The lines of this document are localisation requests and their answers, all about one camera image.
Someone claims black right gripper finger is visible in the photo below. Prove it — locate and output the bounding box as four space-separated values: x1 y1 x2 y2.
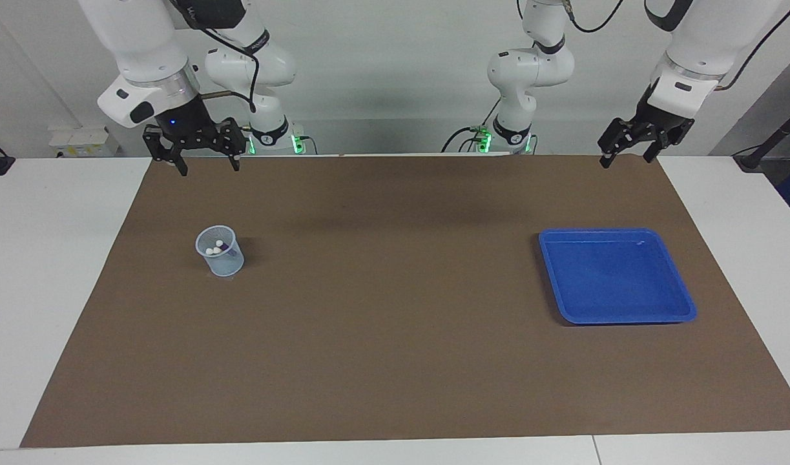
143 125 189 177
219 118 247 172

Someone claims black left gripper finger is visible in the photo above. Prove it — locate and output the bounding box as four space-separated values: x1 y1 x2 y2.
598 118 638 169
643 132 676 163

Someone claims blue plastic tray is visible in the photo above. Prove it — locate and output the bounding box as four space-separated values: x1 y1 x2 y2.
538 227 698 325

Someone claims white box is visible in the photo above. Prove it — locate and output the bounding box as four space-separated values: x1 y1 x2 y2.
48 126 120 158

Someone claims black stand pole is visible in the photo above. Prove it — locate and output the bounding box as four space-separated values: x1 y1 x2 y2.
734 102 790 172

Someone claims translucent plastic cup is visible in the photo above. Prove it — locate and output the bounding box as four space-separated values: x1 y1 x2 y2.
195 225 245 277

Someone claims brown table mat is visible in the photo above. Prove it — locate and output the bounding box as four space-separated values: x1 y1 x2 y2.
20 155 790 448

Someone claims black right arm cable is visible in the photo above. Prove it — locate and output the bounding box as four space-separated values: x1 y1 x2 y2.
172 0 260 114

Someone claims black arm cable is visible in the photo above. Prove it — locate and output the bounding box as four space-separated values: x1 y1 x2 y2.
172 0 260 114
516 0 790 91

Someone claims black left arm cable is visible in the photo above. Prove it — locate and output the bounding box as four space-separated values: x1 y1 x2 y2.
516 0 790 91

